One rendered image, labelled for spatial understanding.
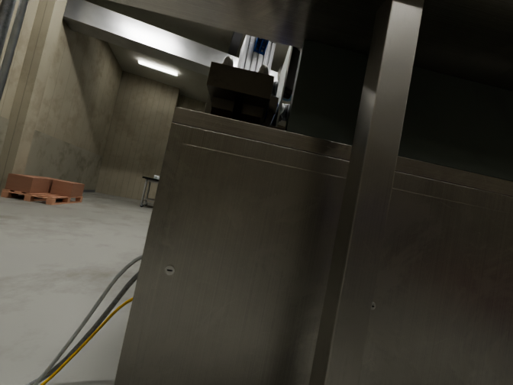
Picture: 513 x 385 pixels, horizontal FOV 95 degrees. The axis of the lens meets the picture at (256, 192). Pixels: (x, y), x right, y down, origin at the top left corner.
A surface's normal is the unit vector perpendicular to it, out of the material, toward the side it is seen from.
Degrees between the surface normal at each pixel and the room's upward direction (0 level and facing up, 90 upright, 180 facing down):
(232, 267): 90
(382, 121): 90
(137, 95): 90
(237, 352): 90
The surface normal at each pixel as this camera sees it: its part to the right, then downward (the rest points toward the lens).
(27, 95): 0.28, 0.00
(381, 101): 0.07, -0.04
